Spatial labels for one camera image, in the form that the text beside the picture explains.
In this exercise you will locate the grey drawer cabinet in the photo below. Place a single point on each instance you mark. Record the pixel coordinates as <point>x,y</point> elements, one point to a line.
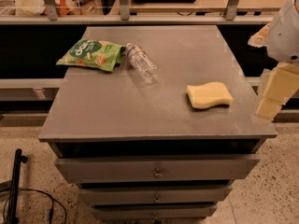
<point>96,114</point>

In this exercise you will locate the bottom grey drawer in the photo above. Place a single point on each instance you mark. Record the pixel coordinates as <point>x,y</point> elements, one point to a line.
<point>154,211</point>

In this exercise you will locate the middle grey drawer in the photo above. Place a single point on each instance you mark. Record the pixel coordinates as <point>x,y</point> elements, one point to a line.
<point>149,195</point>

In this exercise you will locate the top grey drawer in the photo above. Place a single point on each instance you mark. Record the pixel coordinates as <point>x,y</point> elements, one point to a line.
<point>156,168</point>

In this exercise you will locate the clear plastic water bottle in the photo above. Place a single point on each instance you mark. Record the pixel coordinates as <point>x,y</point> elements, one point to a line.
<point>141,62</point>

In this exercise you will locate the black stand pole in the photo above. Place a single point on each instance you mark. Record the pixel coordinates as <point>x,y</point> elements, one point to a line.
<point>13,195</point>

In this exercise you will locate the green snack bag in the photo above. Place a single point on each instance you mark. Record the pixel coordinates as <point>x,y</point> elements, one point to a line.
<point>97,54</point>

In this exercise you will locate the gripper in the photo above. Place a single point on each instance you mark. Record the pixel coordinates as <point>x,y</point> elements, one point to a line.
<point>284,39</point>

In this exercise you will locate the yellow sponge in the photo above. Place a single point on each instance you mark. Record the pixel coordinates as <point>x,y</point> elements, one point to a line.
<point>209,95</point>

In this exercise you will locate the grey drawer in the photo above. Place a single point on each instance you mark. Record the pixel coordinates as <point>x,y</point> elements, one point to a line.
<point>149,195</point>
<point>156,168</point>
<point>154,211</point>

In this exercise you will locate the metal railing frame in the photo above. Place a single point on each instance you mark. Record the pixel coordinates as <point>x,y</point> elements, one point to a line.
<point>139,11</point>

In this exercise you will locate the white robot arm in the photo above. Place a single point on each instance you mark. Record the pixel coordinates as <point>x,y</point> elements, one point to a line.
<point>282,40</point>

